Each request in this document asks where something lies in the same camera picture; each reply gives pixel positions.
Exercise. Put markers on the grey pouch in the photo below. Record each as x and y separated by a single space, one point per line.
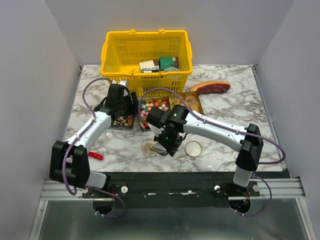
171 69

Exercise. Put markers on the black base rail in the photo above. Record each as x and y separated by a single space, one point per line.
162 190

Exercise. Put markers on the clear glass jar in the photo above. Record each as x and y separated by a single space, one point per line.
148 148

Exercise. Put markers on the metal scoop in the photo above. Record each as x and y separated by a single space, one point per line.
158 148

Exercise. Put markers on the yellow plastic shopping basket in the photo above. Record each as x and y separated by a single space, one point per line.
123 51

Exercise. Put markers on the tin of gummy candies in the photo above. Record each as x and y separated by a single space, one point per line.
191 98

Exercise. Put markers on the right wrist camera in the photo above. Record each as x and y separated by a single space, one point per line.
156 131

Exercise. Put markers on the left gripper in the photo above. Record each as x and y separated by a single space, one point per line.
131 111

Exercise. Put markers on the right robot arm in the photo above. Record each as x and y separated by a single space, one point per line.
169 125

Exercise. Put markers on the round jar lid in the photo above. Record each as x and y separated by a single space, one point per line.
193 149

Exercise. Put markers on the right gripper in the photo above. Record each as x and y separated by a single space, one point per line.
172 148

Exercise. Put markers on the black flat box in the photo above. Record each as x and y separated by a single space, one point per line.
150 71

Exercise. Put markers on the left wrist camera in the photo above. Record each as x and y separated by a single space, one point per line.
123 83

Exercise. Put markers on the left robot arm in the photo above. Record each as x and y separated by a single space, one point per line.
69 159

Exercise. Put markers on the tin of star candies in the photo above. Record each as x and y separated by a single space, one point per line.
147 104

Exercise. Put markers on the fake meat slice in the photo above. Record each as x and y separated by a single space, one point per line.
211 87

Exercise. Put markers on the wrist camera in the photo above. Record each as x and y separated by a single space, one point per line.
156 131
123 83

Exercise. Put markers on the tin of lollipops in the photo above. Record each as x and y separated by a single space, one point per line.
124 123

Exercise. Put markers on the green brown package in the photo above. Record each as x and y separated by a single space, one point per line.
168 62

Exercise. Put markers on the white brown box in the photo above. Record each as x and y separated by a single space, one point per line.
149 65

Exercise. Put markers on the red chili pepper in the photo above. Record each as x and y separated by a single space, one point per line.
95 155

